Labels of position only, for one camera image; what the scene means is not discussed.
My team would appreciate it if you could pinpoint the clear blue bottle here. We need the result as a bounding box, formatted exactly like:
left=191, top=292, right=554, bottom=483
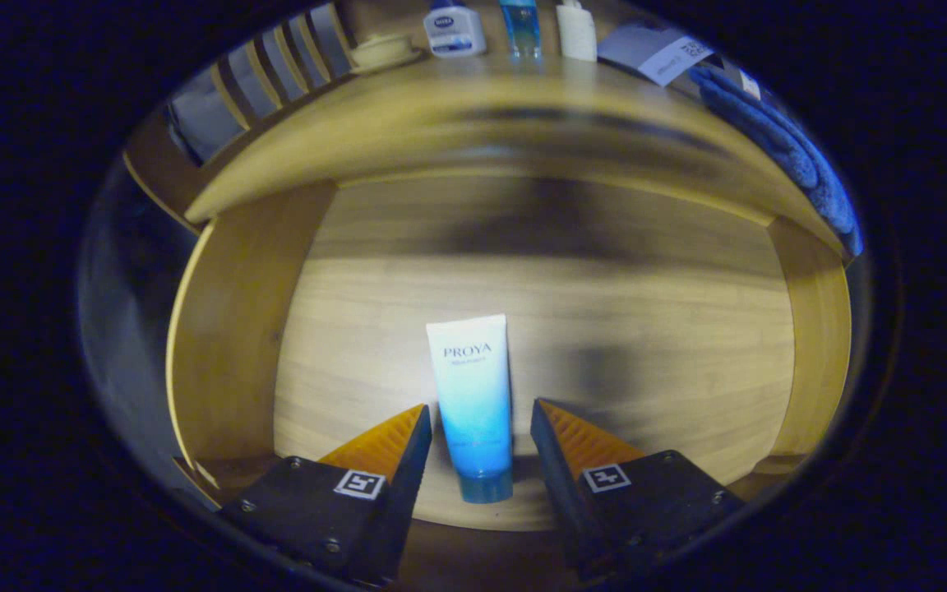
left=500, top=0, right=542, bottom=60

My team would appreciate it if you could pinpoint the wooden drawer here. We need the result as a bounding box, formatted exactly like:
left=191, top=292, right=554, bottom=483
left=165, top=169, right=852, bottom=535

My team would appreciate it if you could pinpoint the blue white cosmetic tube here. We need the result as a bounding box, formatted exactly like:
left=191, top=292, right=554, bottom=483
left=426, top=313, right=515, bottom=504

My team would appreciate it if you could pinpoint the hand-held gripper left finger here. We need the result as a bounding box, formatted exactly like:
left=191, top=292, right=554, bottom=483
left=219, top=403, right=433, bottom=589

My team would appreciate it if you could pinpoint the white pump bottle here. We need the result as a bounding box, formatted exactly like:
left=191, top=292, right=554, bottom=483
left=556, top=0, right=598, bottom=62

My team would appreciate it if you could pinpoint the blue folded towel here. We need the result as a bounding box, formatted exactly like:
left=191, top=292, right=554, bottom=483
left=687, top=64, right=865, bottom=257

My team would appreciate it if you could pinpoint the white lotion bottle blue cap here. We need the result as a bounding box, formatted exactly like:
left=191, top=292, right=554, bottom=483
left=423, top=0, right=487, bottom=58

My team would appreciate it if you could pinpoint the beige lidded ceramic cup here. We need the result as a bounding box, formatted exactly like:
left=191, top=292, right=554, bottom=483
left=350, top=33, right=425, bottom=71

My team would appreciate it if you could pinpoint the lavender book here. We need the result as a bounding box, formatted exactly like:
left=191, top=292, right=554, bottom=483
left=597, top=21, right=714, bottom=87

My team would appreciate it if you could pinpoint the black backdrop cloth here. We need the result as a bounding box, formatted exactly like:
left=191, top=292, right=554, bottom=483
left=165, top=16, right=351, bottom=165

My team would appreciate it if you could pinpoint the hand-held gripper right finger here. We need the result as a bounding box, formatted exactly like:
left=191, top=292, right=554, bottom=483
left=529, top=398, right=747, bottom=586

